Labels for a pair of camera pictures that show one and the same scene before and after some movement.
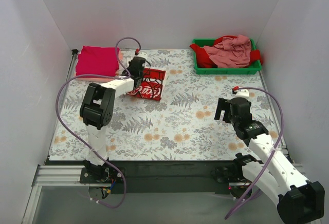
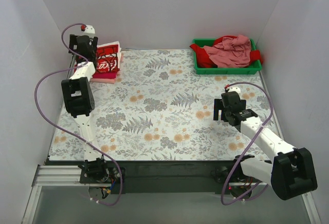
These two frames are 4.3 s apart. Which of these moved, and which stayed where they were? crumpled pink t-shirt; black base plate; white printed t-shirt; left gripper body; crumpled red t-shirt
Moved: left gripper body; white printed t-shirt
Stayed: crumpled pink t-shirt; crumpled red t-shirt; black base plate
